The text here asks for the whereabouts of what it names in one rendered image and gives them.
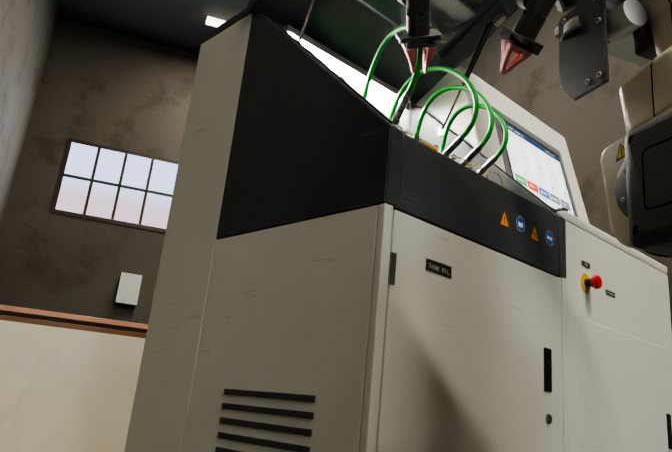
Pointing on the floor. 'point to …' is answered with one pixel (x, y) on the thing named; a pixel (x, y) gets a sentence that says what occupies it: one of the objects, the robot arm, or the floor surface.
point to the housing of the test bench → (189, 244)
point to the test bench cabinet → (300, 339)
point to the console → (594, 308)
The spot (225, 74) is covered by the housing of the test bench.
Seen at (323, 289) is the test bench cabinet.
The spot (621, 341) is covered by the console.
